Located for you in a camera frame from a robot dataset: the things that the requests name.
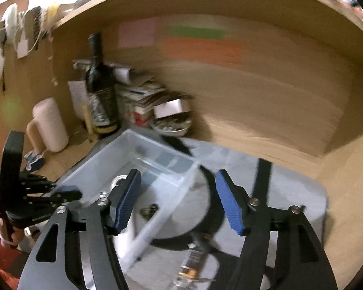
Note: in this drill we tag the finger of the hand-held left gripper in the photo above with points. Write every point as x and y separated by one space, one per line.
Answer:
40 182
66 194

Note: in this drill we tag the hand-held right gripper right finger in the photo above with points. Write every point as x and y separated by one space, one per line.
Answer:
230 205

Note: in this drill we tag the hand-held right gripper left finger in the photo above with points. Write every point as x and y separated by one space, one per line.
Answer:
128 199

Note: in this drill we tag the small bronze cone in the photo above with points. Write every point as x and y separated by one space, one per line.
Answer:
149 212

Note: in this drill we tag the clear plastic storage box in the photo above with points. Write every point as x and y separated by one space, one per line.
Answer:
87 172

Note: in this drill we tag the person's left hand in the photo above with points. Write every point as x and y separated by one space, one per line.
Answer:
17 236

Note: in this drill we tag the blue and white small object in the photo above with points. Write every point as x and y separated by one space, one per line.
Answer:
34 161

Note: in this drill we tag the pink mug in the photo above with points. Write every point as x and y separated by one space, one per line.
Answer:
51 123

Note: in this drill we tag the grey mat with black print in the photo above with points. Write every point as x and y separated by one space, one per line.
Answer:
290 193

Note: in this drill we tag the yellow pencil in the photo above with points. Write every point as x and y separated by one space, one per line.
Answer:
89 123

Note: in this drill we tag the key bunch with yellow fob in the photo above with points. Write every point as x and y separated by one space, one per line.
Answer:
190 270

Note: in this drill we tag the small bowl of trinkets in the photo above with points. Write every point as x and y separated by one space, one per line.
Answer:
171 127

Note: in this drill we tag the white paper note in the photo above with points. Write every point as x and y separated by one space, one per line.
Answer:
77 96

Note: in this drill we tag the small white cardboard box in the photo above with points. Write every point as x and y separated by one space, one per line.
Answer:
171 108

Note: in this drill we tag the dark wine bottle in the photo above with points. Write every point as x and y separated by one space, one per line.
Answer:
101 96

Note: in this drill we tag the stack of papers and books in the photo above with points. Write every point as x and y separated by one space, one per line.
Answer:
139 93

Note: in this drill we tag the white hanging tag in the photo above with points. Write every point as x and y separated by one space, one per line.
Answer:
22 48

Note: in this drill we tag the black lace ribbon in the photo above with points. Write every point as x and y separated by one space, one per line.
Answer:
34 24

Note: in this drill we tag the white hanging brush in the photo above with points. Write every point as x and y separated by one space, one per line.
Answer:
9 18

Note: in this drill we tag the orange sticky note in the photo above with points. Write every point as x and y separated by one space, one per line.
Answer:
202 51

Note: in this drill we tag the yellow ribbon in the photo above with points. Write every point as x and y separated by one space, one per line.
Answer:
52 13

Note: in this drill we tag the pink sticky note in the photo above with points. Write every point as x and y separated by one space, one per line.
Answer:
136 33

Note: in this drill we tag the brown cardboard piece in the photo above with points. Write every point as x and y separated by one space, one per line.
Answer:
15 0

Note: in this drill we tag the green sticky note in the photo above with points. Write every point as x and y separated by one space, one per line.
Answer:
196 32

